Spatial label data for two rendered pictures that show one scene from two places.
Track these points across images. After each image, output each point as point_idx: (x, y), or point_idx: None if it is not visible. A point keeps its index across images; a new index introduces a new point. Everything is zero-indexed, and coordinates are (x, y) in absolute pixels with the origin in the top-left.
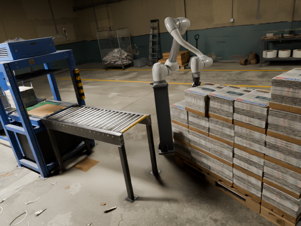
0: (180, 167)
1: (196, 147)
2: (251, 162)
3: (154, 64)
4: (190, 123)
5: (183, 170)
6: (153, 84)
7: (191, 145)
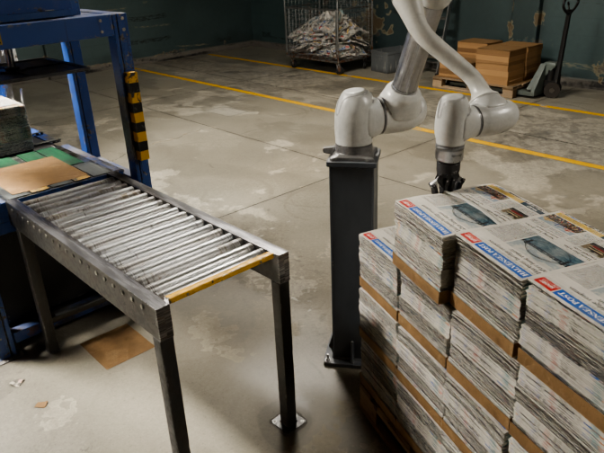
0: (367, 426)
1: (413, 387)
2: None
3: (343, 93)
4: (403, 306)
5: (374, 439)
6: (333, 153)
7: (398, 374)
